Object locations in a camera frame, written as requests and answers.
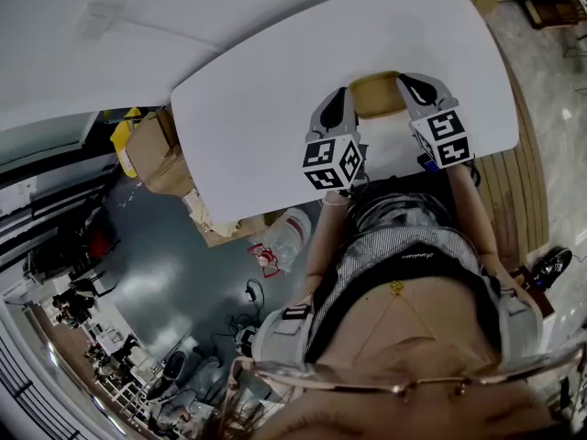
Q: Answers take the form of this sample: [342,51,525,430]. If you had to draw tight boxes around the clear plastic bag red print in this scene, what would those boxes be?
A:
[247,207,314,278]

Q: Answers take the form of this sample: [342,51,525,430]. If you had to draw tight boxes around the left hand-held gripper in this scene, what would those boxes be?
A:
[302,86,368,191]

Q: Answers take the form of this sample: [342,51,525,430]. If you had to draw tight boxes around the striped grey and black top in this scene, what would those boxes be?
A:
[311,192,504,366]

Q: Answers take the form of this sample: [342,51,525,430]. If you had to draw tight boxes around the grey device with cables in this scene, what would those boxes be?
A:
[233,325,259,361]

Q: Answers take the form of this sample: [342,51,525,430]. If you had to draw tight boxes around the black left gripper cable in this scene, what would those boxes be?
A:
[350,171,371,196]

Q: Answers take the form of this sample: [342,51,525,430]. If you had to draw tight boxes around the person's left forearm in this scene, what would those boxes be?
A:
[297,189,357,302]

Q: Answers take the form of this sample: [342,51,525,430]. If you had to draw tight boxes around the white table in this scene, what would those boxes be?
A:
[170,0,521,225]

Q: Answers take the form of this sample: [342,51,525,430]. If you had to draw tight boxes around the brown cardboard box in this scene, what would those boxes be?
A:
[349,70,409,119]

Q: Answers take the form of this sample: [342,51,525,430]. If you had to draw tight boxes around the gold necklace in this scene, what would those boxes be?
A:
[352,280,437,362]

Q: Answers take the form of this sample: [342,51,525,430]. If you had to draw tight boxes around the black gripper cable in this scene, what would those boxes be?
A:
[462,159,482,188]
[350,171,371,196]

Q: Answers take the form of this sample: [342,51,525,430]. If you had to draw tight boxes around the grey shoulder strap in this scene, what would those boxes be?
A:
[252,304,316,369]
[497,286,546,370]

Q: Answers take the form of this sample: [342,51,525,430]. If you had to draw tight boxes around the wooden slatted platform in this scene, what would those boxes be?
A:
[458,0,551,270]

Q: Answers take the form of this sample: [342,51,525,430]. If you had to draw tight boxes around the black power adapter cable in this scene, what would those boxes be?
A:
[245,278,267,314]

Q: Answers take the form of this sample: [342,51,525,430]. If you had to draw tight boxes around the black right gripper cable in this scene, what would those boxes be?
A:
[462,159,482,188]

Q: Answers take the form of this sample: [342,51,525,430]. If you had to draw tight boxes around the open cardboard box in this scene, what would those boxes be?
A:
[124,110,194,196]

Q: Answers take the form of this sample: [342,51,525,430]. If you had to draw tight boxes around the thin-framed eyeglasses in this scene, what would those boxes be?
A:
[227,341,587,402]

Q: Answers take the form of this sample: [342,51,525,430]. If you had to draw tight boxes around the grey round bin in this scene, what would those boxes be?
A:
[161,349,188,380]

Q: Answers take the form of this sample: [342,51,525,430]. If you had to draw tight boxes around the white wall box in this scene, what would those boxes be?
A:
[80,1,125,40]

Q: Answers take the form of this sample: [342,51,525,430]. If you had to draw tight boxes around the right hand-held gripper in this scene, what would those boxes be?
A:
[396,71,474,171]

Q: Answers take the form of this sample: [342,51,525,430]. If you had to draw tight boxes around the person's right forearm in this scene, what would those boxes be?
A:
[447,165,502,270]

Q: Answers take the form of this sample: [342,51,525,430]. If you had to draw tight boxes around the black sneaker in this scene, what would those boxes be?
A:
[530,247,574,289]

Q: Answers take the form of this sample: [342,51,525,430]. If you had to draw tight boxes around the yellow bin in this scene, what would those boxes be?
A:
[109,106,141,179]

